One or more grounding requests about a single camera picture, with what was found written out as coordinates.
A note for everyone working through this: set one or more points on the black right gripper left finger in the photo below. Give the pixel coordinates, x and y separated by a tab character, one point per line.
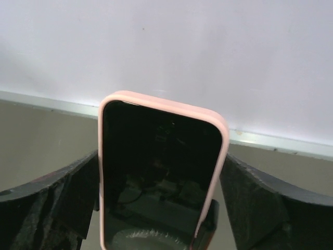
53	211

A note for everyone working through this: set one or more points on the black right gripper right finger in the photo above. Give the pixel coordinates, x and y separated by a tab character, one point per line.
266	212

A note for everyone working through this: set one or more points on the black phone pink case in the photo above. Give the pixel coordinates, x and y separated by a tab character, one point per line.
159	163

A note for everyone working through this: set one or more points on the black phone stand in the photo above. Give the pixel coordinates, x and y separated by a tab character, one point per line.
207	228

